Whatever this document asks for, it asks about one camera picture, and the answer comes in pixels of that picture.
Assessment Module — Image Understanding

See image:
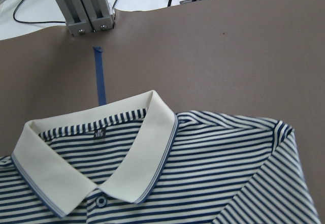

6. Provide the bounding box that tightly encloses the black thin cable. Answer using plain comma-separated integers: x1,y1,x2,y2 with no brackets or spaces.
13,0,67,24

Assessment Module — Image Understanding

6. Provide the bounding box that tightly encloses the navy white striped polo shirt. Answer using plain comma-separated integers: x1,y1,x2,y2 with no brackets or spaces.
1,90,320,223

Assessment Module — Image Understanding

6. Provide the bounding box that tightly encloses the brown paper table cover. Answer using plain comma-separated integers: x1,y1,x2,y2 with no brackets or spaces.
1,0,324,219

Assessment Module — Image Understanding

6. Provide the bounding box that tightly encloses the aluminium frame post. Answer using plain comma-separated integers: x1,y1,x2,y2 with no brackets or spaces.
55,0,115,37

